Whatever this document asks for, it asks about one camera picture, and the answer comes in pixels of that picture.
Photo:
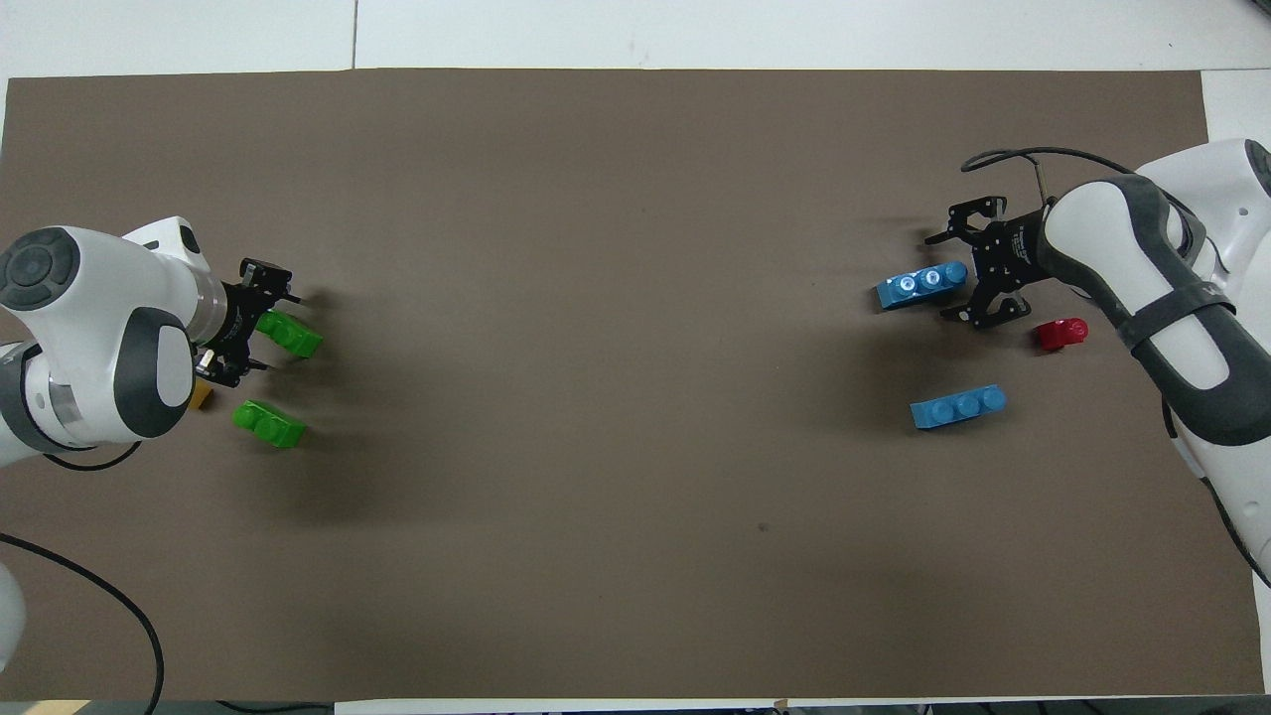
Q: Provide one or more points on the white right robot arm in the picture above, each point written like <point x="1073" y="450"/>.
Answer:
<point x="1102" y="218"/>

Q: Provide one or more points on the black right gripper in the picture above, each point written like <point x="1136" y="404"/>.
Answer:
<point x="1013" y="253"/>

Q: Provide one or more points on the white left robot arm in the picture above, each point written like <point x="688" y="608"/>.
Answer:
<point x="89" y="328"/>

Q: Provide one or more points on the red one-stud toy brick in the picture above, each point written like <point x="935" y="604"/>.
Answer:
<point x="1060" y="335"/>

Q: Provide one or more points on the yellow two-stud toy brick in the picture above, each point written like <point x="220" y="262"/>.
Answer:
<point x="204" y="397"/>

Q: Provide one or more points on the blue three-stud toy brick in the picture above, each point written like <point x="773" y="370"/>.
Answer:
<point x="958" y="408"/>
<point x="914" y="288"/>

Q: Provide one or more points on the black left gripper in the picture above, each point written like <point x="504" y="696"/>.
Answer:
<point x="238" y="328"/>

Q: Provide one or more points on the brown paper table mat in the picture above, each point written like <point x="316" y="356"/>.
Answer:
<point x="635" y="298"/>

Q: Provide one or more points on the green two-stud toy brick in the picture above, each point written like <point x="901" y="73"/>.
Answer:
<point x="270" y="427"/>
<point x="293" y="336"/>

